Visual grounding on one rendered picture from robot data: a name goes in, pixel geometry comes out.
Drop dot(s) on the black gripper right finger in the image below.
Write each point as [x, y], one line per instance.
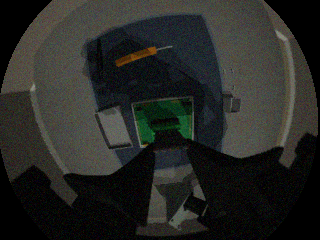
[223, 177]

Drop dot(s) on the dark blue work mat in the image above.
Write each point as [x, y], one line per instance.
[191, 67]

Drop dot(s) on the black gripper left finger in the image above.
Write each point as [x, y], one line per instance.
[128, 189]

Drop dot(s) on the green circuit board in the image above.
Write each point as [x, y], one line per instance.
[163, 110]

